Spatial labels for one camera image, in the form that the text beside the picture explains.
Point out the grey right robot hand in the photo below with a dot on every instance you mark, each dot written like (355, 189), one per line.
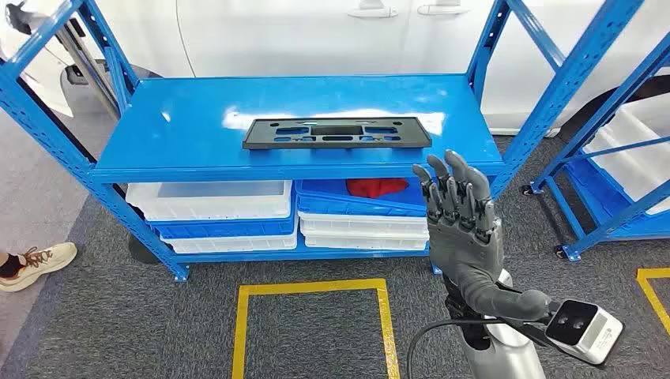
(463, 246)

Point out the black plastic frame part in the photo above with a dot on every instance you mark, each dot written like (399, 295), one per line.
(261, 137)

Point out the blue wheeled shelf rack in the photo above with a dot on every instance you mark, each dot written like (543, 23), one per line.
(607, 225)

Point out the blue metal shelf rack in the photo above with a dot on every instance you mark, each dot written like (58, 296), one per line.
(209, 115)

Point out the red cloth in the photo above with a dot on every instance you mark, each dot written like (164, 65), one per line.
(374, 187)

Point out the large blue plastic bin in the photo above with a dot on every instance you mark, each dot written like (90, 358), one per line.
(596, 193)

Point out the large white plastic bin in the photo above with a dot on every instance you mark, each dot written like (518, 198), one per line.
(638, 157)

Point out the yellow floor tape square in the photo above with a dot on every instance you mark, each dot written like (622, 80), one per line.
(654, 298)
(242, 335)

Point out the white car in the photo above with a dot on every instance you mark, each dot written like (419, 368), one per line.
(314, 36)

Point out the clear white plastic bin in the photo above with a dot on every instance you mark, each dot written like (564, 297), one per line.
(209, 201)

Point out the grey metal stand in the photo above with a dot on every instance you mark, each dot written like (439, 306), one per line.
(89, 68)

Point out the person's beige shoe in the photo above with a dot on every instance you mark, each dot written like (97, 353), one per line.
(42, 264)

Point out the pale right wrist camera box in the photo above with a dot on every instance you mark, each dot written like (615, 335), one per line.
(586, 329)

